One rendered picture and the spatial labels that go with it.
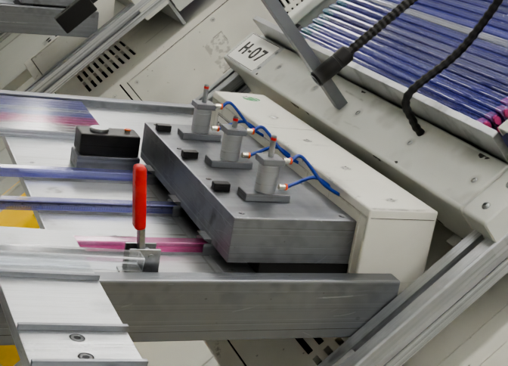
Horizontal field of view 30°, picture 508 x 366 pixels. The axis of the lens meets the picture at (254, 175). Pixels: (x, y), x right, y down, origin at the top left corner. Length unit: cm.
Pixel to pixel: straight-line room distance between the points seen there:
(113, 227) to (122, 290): 16
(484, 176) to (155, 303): 36
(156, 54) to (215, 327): 149
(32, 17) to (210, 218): 135
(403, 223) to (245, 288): 18
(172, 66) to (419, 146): 134
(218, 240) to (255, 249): 4
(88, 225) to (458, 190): 39
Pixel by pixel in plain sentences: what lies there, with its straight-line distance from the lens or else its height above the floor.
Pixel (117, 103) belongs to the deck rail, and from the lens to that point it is 152.
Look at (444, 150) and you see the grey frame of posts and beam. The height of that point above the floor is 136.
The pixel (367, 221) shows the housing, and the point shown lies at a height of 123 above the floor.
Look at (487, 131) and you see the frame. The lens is 99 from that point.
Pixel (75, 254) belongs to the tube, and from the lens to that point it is 67.
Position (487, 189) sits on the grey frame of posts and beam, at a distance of 98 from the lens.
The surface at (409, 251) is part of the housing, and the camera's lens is 99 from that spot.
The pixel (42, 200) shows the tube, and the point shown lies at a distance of 103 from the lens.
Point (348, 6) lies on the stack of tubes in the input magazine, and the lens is 141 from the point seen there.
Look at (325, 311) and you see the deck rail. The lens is 94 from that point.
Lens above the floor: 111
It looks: 4 degrees up
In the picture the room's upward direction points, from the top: 50 degrees clockwise
